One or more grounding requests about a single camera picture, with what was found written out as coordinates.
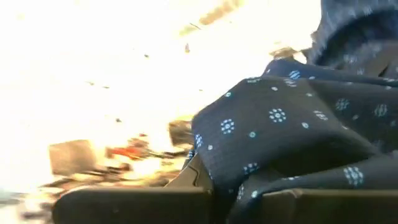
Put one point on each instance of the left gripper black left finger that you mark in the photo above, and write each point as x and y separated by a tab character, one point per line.
130	205

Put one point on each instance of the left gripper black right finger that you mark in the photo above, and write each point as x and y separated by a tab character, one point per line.
335	208

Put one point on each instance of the navy cloth with dotted pattern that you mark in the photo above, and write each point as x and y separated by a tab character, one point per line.
264	140

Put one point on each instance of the heathered blue-grey garment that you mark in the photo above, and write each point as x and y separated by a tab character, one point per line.
342	25

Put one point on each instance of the dark square object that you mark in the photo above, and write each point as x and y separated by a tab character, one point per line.
73	157

